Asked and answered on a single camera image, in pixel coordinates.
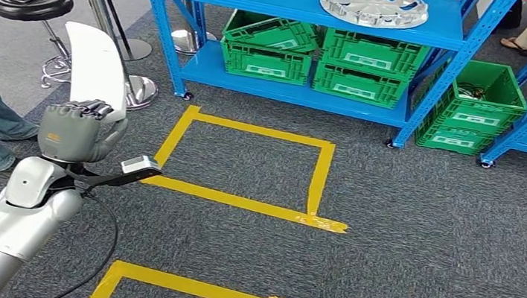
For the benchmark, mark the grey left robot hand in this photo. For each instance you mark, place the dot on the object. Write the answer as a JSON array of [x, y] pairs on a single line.
[[69, 133]]

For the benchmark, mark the white curved plastic part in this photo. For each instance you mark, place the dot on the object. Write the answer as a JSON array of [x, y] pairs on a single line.
[[96, 69]]

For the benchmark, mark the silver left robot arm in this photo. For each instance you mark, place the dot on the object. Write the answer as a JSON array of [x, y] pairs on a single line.
[[11, 228]]

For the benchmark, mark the yellow floor tape square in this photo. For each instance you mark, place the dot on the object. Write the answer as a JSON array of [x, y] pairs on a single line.
[[237, 203]]

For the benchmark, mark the grey wheel hubcap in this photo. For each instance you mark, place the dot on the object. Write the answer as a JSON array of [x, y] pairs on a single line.
[[374, 4]]

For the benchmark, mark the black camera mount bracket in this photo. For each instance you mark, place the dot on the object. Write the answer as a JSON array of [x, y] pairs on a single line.
[[106, 180]]

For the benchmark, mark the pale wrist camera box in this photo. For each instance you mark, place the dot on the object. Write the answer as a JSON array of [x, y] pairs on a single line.
[[139, 165]]

